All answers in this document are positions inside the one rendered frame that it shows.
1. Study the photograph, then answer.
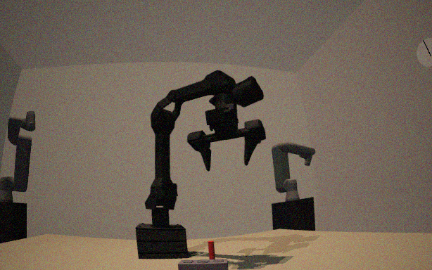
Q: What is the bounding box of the red peg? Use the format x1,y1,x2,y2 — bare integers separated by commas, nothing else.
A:
208,241,215,259

